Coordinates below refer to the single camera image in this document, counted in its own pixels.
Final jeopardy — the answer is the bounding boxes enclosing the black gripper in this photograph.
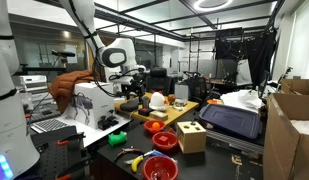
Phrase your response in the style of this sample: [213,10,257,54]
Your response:
[126,73,147,101]

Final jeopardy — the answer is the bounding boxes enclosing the large red plastic bowl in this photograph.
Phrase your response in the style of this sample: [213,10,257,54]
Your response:
[141,155,180,180]

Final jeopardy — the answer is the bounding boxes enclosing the black oblong case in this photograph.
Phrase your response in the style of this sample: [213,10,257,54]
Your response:
[119,98,145,113]

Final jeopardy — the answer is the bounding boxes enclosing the black box red label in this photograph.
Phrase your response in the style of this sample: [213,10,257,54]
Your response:
[137,106,154,117]

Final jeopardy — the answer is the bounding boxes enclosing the white plush toy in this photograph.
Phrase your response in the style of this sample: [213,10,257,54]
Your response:
[148,90,168,112]

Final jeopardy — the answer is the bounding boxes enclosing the black office chair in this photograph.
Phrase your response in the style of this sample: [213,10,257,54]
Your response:
[145,67,173,97]

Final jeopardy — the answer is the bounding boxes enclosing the small tan cardboard box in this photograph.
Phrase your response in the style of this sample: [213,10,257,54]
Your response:
[149,110,169,122]

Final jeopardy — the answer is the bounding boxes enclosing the black controller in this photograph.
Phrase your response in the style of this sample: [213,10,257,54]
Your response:
[97,114,120,131]

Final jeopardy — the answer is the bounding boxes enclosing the white robot dog box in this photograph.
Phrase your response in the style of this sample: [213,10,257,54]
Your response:
[65,81,116,130]

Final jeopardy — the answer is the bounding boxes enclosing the clear glass jar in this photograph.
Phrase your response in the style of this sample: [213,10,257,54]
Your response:
[172,98,188,111]

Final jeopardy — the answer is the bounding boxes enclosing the wooden table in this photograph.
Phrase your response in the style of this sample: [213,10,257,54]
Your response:
[113,89,200,127]

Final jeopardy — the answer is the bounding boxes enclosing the gray box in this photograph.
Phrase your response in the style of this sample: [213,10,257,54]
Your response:
[174,83,190,100]

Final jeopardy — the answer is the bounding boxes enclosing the green plastic toy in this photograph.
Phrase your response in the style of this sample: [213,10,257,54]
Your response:
[108,130,128,147]

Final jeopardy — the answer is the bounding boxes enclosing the white table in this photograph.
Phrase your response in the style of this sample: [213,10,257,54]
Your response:
[28,111,132,148]

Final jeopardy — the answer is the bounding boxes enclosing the black mesh chair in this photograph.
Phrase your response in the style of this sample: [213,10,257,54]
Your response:
[185,76,210,101]

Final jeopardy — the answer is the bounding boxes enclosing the blue white tube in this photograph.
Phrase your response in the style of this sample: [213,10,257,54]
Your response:
[148,149,177,163]

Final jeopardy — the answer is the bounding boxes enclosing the yellow banana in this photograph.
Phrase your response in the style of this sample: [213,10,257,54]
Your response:
[130,155,145,173]

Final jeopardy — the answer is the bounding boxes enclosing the wooden shape sorter box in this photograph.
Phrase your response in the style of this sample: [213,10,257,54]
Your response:
[175,120,208,154]

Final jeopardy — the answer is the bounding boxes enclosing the brown puffer jacket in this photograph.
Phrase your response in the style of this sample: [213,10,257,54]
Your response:
[48,69,102,114]

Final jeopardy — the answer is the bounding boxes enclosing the black orange tipped clamp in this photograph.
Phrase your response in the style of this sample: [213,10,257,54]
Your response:
[56,132,87,147]
[54,155,93,180]

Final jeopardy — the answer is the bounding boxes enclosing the silver keyboard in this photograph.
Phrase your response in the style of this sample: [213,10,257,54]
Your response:
[31,118,70,134]

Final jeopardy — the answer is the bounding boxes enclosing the dark blue bin lid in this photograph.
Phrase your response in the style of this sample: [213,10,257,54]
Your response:
[198,103,263,139]

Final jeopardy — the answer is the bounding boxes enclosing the white paper pile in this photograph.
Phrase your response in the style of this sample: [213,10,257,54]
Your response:
[220,89,265,113]

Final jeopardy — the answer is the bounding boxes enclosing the white lab device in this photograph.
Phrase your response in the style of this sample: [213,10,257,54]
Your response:
[19,75,48,94]

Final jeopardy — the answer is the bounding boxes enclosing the black pegboard stand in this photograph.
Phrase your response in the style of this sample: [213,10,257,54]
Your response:
[28,125,93,180]

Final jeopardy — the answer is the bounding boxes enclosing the black curtain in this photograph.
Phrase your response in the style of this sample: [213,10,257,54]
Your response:
[214,28,278,89]

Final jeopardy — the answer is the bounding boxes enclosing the large cardboard box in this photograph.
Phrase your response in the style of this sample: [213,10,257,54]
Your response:
[262,92,309,180]

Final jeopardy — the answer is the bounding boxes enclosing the black orange handled pliers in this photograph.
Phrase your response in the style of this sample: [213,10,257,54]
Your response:
[114,147,145,163]

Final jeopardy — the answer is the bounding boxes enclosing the black camera on tripod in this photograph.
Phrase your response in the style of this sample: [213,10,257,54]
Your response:
[51,49,77,68]

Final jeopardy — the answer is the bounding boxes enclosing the ring ceiling light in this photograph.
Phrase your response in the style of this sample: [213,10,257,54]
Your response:
[192,0,234,13]

